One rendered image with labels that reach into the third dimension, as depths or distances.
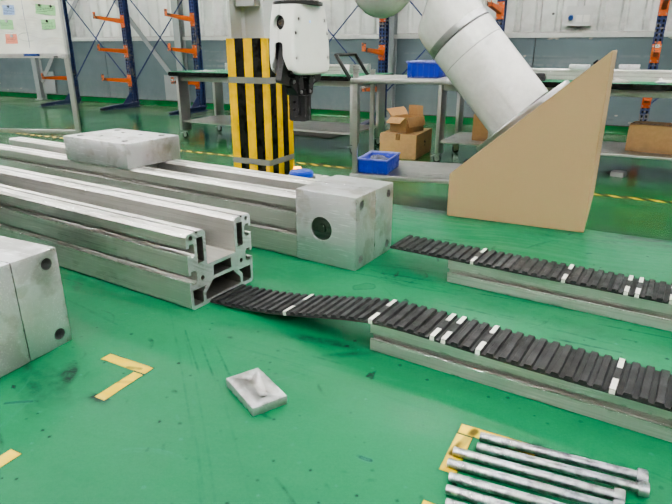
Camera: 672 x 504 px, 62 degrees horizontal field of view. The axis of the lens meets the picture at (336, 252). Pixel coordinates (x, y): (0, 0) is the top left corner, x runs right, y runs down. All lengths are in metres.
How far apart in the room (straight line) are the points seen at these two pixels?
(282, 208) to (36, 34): 5.60
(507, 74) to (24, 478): 0.88
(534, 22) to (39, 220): 7.73
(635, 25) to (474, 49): 7.10
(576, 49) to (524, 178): 7.24
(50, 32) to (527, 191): 5.60
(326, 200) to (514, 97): 0.45
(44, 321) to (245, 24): 3.64
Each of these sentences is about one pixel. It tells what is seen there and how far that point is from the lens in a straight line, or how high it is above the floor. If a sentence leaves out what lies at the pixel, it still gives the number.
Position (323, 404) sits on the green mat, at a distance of 0.46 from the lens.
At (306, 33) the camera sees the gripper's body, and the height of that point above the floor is 1.06.
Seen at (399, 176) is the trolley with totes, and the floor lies 0.26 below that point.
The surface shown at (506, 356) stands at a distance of 0.47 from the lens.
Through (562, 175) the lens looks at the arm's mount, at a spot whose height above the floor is 0.86.
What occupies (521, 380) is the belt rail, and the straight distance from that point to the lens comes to 0.49.
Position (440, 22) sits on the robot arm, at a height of 1.08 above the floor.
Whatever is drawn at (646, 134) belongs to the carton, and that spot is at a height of 0.37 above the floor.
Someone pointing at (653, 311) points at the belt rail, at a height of 0.79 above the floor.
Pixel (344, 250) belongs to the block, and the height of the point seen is 0.80.
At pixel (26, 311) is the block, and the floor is 0.83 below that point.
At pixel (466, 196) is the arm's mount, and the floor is 0.82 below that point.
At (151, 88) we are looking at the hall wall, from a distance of 11.55.
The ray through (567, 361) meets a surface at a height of 0.81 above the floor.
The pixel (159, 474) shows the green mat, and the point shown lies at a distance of 0.41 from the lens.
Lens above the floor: 1.04
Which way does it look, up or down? 20 degrees down
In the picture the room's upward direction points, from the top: straight up
